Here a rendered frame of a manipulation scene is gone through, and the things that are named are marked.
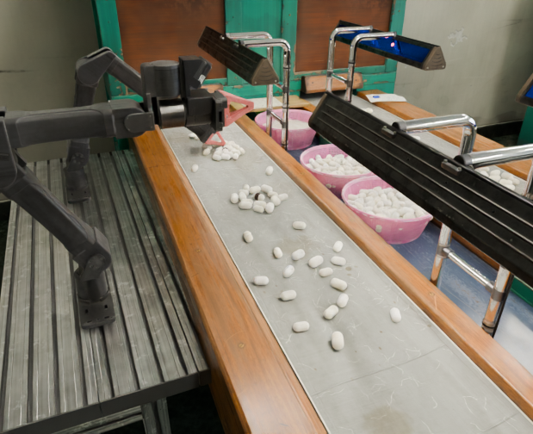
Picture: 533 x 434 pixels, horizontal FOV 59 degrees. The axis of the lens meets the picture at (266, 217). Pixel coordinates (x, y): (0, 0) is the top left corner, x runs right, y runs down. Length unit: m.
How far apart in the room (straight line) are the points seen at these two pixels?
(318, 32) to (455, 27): 1.71
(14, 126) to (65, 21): 1.85
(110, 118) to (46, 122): 0.11
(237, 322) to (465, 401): 0.40
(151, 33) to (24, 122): 1.17
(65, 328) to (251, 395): 0.48
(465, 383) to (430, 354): 0.08
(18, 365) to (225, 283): 0.42
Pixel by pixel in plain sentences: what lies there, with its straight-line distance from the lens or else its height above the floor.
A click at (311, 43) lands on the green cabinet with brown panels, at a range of 2.25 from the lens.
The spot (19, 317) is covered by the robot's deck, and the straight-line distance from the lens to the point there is 1.16.
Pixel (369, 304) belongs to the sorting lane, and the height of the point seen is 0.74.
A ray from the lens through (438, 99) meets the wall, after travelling 3.87.
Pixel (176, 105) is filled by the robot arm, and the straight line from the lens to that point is 0.96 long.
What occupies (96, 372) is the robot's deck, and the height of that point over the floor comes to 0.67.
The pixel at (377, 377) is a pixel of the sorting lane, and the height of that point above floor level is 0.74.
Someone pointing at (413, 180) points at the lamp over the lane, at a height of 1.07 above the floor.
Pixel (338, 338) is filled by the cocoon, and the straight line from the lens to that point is 0.87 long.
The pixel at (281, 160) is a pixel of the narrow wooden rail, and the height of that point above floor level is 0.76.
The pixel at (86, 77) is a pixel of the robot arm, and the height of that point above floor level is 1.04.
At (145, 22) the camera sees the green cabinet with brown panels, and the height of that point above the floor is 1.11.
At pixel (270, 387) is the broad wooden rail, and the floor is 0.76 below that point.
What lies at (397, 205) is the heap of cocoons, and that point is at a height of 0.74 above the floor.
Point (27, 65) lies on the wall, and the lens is 2.79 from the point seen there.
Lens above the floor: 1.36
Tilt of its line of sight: 30 degrees down
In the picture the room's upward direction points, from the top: straight up
